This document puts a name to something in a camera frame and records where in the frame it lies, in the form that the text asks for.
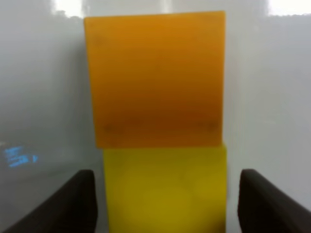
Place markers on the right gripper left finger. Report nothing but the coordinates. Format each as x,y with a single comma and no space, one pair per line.
72,208

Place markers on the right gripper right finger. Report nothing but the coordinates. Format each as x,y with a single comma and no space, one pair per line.
263,208

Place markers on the yellow cube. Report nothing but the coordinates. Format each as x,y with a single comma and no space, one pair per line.
166,190

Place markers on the orange cube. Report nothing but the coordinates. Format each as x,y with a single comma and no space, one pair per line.
157,80

